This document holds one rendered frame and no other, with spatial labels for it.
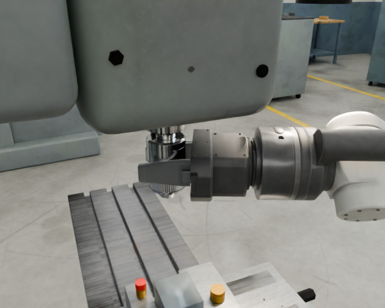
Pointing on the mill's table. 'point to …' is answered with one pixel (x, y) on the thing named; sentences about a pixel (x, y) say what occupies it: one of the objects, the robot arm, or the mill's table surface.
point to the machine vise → (241, 290)
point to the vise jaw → (200, 276)
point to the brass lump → (217, 293)
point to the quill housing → (172, 60)
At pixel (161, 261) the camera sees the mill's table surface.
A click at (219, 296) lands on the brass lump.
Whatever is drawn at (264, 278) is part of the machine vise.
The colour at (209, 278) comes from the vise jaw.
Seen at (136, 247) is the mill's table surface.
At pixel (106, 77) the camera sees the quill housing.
